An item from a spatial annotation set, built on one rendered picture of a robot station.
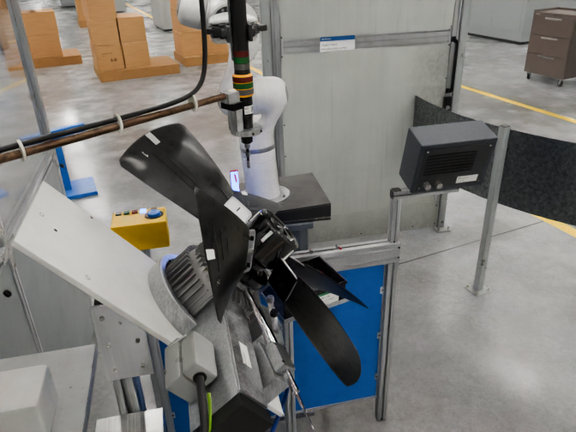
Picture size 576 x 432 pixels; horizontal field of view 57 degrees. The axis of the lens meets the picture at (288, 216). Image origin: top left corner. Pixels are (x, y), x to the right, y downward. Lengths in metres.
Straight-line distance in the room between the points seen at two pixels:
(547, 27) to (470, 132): 6.19
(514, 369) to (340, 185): 1.45
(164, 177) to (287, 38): 1.95
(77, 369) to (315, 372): 0.97
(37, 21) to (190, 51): 2.61
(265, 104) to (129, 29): 6.95
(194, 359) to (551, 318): 2.43
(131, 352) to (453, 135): 1.14
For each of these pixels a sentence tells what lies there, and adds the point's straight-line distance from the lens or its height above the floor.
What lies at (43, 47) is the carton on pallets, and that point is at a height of 0.31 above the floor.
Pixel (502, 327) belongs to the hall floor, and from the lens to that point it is 2.98.
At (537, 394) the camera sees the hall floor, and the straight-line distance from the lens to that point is 2.67.
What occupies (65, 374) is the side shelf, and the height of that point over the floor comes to 0.86.
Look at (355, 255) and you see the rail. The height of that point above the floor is 0.84.
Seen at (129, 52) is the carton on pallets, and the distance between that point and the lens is 8.65.
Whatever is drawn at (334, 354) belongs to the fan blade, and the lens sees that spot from 1.13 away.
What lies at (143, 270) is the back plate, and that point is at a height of 1.15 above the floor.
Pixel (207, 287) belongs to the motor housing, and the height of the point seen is 1.15.
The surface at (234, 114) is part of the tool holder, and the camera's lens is 1.13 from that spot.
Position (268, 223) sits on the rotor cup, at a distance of 1.13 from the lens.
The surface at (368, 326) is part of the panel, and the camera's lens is 2.04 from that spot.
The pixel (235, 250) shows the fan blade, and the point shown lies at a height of 1.29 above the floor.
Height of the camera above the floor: 1.79
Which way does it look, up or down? 28 degrees down
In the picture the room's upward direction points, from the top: 2 degrees counter-clockwise
